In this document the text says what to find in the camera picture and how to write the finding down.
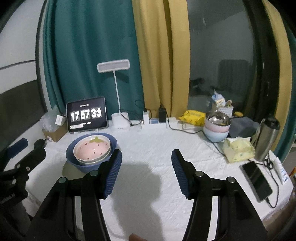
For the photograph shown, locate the beige plate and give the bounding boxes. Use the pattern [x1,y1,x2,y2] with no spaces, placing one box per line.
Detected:
[62,161,85,180]

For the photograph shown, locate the dark blue bowl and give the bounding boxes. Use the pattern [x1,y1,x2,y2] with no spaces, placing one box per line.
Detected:
[66,133,117,173]

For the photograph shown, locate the pink strawberry bowl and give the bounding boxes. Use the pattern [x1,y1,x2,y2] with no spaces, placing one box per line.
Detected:
[73,135,111,160]

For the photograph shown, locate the cream bowl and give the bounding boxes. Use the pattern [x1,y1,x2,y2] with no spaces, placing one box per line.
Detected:
[74,150,111,165]

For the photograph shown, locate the stacked pink blue bowls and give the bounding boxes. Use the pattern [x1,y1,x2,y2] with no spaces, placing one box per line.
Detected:
[203,118,230,143]

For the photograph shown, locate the person's right hand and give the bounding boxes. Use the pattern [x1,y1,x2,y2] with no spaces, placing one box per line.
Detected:
[128,233,147,241]

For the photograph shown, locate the cardboard box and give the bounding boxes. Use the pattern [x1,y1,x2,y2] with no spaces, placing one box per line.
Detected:
[42,123,68,143]

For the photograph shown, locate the clear plastic bag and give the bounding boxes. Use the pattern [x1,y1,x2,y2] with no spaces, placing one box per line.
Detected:
[39,105,61,133]

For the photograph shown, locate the black smartphone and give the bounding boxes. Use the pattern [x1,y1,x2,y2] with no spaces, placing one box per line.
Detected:
[241,161,273,203]

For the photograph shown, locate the small white box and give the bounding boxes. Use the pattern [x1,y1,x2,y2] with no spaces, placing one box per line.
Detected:
[55,114,66,126]

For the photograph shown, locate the white tube of cream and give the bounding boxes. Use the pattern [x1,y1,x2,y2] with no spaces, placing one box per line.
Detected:
[268,150,289,185]

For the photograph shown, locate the yellow tissue pack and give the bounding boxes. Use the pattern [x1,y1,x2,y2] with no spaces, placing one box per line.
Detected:
[222,137,255,163]

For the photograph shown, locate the tablet showing clock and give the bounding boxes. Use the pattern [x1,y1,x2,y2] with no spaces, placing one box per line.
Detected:
[66,96,108,133]

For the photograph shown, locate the white tablecloth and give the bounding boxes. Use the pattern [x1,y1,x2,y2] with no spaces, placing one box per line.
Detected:
[21,123,295,241]

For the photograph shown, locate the grey folded cloth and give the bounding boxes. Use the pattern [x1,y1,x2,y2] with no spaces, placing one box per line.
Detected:
[229,116,259,138]

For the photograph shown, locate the steel thermos bottle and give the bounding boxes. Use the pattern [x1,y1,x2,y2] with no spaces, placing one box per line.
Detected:
[253,116,280,162]

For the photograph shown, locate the white desk lamp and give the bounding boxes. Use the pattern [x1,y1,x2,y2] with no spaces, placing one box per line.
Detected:
[96,59,131,131]

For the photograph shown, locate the steel bowl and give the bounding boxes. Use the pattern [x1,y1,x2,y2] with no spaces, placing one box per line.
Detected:
[205,110,231,126]

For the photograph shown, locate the yellow snack bag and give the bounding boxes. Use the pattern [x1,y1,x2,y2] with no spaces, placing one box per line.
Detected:
[179,110,206,126]

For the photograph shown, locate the white basket with items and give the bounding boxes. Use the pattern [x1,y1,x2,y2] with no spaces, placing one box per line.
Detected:
[211,90,233,118]

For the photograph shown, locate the white power strip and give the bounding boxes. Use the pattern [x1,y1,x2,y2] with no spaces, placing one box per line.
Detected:
[131,117,183,130]

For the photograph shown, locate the teal curtain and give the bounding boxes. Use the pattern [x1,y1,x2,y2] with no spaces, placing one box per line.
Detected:
[43,1,144,120]

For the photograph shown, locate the white charger plug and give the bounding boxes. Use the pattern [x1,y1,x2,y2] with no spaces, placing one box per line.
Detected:
[142,110,149,125]

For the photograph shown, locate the black power adapter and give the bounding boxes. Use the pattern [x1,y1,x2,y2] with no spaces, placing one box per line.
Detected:
[159,104,167,123]

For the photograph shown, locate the right side yellow curtain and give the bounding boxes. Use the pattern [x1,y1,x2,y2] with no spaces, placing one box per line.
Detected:
[263,1,292,152]

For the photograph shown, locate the yellow curtain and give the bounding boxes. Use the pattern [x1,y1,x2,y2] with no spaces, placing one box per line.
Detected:
[132,1,190,117]
[263,1,292,152]

